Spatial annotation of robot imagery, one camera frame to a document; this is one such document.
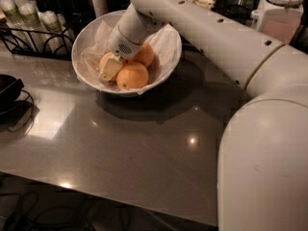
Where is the black wire basket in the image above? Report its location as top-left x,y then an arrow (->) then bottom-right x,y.
213,5 -> 250,24

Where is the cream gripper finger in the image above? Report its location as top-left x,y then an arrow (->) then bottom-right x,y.
97,52 -> 124,83

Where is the orange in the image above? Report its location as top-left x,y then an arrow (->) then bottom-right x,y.
98,51 -> 118,83
133,42 -> 154,67
116,62 -> 149,90

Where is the cream packet stack right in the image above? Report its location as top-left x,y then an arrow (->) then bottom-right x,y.
189,0 -> 216,9

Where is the black wire cup rack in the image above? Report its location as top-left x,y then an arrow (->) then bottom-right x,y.
0,13 -> 82,61

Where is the white rounded gripper body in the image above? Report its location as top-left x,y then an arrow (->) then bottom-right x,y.
108,4 -> 166,59

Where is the paper cup stack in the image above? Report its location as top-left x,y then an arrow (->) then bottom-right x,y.
39,11 -> 69,56
0,0 -> 23,29
18,3 -> 43,52

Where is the translucent plastic bowl liner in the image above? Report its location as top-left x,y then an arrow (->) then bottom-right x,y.
76,17 -> 179,94

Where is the middle paper cup stack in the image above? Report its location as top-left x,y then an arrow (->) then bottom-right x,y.
18,3 -> 43,52

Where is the black pan on stand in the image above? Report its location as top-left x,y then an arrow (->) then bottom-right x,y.
0,74 -> 35,132

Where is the white appliance with lid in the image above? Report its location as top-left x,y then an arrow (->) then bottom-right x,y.
251,0 -> 304,44

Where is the right paper cup stack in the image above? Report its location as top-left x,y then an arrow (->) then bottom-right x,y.
39,11 -> 69,56

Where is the black floor cable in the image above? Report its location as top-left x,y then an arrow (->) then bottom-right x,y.
0,190 -> 136,231

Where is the left paper cup stack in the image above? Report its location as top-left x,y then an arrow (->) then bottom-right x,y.
0,0 -> 23,29

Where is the black condiment shelf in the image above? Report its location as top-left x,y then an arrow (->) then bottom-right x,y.
130,0 -> 212,53

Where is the white cylindrical container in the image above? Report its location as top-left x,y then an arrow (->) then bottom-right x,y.
88,0 -> 110,19

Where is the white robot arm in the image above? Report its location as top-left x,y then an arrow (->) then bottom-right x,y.
109,0 -> 308,231

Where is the white bowl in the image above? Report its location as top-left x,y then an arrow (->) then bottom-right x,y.
70,9 -> 183,98

